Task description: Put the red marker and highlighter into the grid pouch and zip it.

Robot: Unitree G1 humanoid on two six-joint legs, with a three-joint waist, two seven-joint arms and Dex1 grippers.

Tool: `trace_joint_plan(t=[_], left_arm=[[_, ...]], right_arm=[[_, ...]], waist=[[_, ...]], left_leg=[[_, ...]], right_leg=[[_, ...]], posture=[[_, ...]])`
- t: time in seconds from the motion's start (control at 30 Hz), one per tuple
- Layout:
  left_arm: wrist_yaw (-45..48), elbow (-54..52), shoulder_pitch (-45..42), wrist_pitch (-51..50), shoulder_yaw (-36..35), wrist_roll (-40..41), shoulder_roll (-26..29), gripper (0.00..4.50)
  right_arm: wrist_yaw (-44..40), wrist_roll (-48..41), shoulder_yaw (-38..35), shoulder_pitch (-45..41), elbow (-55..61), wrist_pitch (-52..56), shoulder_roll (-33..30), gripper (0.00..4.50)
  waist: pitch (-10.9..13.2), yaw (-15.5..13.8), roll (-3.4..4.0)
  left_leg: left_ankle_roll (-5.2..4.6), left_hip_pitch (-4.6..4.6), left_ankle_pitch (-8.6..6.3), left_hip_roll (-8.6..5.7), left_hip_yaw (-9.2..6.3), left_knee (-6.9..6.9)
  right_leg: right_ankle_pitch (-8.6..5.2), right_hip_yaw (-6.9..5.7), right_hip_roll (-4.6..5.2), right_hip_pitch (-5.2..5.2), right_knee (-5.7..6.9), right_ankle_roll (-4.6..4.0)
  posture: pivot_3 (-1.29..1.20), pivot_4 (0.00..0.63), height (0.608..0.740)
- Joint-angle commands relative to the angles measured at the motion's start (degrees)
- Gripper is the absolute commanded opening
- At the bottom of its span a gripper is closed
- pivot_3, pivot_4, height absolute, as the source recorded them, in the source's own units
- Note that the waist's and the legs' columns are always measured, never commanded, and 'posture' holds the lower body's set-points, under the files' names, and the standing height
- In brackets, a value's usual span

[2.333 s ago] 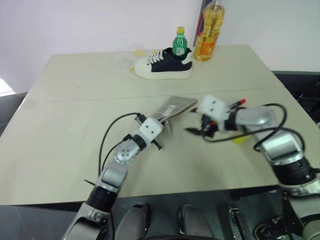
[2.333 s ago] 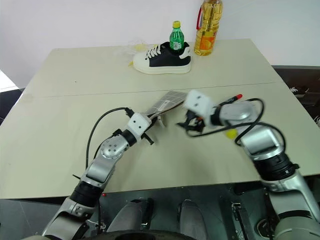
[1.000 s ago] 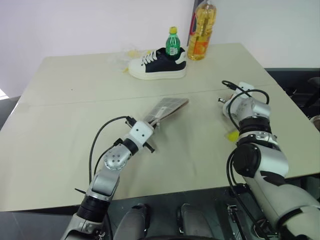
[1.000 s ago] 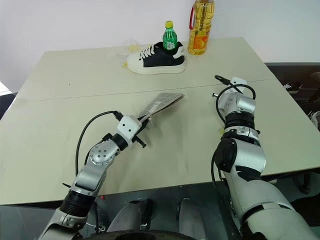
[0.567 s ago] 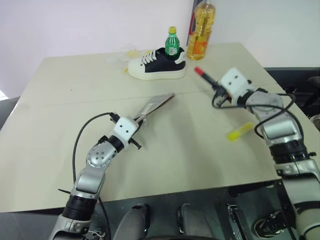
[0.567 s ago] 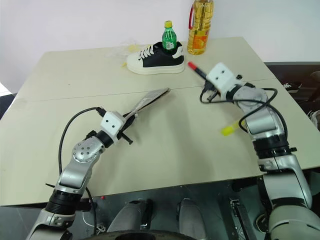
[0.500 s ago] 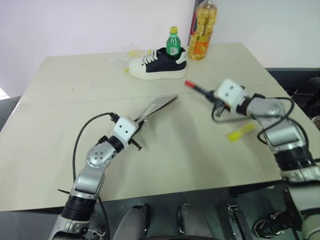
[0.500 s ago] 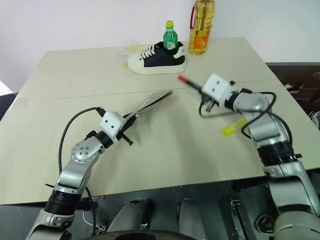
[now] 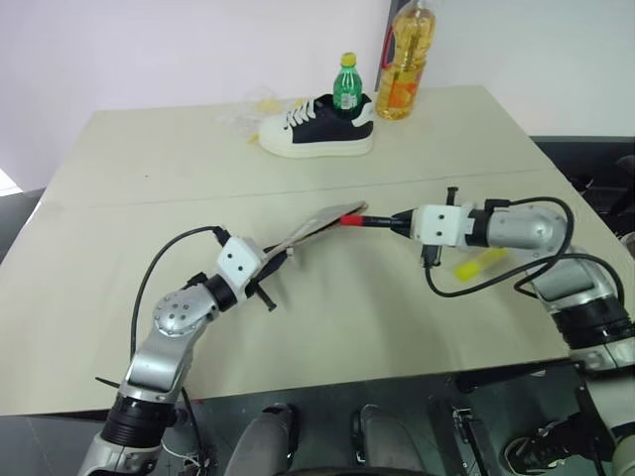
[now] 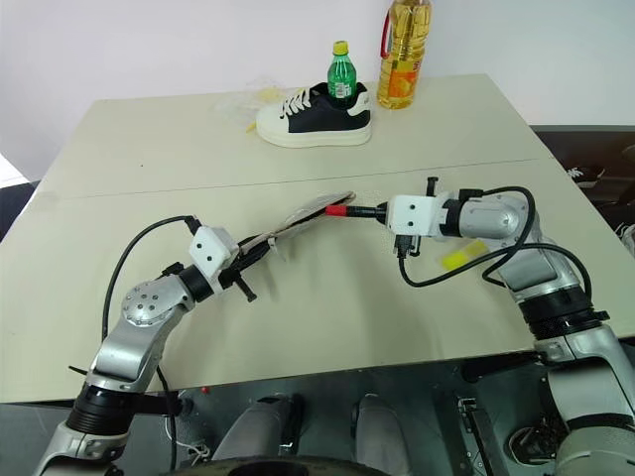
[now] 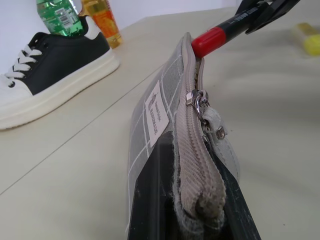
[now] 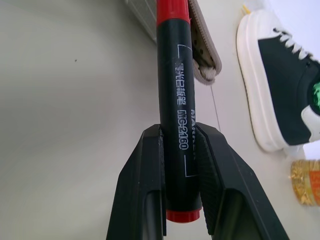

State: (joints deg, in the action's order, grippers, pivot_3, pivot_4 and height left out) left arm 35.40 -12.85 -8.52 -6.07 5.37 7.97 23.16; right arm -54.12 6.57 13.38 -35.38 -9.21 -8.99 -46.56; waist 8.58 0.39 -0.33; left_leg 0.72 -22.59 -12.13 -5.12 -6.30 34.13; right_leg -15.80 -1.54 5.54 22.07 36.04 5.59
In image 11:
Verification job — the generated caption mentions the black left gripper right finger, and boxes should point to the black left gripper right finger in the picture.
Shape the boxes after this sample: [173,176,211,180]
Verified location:
[207,145,263,240]

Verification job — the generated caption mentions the grey grid zipper pouch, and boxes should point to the grey grid zipper pouch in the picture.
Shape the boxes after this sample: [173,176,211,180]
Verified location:
[124,31,242,240]

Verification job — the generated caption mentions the green plastic bottle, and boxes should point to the green plastic bottle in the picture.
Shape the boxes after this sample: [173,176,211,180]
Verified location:
[36,0,88,39]

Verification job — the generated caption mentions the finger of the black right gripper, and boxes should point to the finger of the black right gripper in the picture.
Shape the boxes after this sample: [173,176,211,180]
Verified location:
[244,0,301,36]
[234,0,266,18]

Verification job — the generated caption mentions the red capped black marker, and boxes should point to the red capped black marker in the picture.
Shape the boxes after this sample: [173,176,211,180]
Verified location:
[191,4,261,59]

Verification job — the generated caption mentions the black and white sneaker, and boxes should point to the black and white sneaker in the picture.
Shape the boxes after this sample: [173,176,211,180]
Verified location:
[0,15,121,131]

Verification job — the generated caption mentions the orange juice bottle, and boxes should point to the orange juice bottle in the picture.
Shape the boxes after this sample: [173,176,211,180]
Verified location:
[80,0,125,50]

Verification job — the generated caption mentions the yellow highlighter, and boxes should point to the yellow highlighter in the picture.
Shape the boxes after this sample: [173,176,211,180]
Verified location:
[290,22,320,58]

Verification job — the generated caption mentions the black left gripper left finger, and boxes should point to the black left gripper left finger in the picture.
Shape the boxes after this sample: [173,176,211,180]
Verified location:
[127,131,184,240]

